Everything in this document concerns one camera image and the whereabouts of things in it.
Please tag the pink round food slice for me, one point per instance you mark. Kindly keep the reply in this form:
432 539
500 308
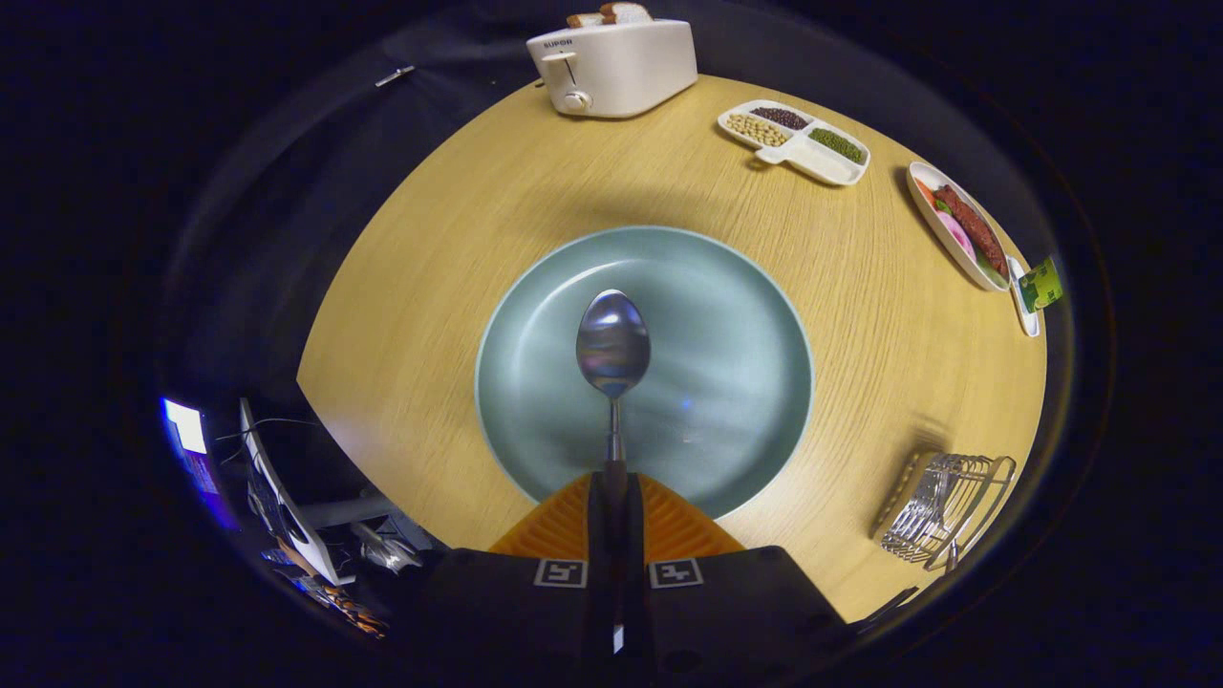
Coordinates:
954 234

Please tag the white divided dish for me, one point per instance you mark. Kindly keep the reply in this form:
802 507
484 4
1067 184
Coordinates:
826 167

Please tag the small white dish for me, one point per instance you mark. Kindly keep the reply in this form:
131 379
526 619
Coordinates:
1024 320

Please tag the silver clip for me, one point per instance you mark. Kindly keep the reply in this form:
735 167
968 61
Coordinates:
395 75

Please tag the white oval food plate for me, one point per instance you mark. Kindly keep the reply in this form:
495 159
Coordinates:
941 244

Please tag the toast bread slice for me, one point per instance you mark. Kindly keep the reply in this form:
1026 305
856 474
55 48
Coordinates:
626 12
585 19

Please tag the orange carrot piece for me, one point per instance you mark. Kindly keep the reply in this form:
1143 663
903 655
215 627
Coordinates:
924 191

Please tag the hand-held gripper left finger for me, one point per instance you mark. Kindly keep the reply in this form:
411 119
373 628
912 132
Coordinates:
599 535

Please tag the brown meat slices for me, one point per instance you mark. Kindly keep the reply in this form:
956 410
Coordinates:
970 229

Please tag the perforated metal basket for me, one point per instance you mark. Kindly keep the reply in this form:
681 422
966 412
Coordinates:
932 506

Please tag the white toaster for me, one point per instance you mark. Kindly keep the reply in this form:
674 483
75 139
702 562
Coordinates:
631 72

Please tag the white framed laptop screen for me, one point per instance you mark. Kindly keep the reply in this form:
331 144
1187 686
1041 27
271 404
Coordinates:
287 506

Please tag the pile of green beans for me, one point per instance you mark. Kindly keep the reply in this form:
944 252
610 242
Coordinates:
837 144

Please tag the green label plastic bottle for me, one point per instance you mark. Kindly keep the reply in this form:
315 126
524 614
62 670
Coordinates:
1041 285

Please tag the lit computer monitor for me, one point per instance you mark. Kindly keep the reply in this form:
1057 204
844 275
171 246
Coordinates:
188 430

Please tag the pile of dark beans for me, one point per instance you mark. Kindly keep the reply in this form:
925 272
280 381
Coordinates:
781 118

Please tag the pale green round plate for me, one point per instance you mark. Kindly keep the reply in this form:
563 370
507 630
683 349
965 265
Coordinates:
726 363

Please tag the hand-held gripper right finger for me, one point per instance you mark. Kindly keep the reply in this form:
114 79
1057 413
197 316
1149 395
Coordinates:
634 535

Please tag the pile of yellow beans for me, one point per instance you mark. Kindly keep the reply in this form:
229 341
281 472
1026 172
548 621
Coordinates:
757 128

